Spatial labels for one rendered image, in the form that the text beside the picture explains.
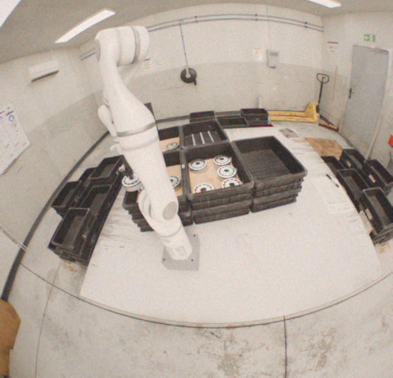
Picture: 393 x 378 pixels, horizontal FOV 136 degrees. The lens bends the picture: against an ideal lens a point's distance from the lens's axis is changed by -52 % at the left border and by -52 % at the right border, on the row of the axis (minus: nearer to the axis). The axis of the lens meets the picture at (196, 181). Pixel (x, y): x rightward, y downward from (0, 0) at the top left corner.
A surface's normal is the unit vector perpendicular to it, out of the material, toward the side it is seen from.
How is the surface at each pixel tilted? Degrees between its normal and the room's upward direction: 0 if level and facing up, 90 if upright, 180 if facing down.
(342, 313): 0
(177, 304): 0
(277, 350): 0
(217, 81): 90
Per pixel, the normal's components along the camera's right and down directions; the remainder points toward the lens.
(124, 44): 0.65, 0.54
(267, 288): -0.15, -0.73
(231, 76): -0.06, 0.67
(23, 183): 0.99, -0.07
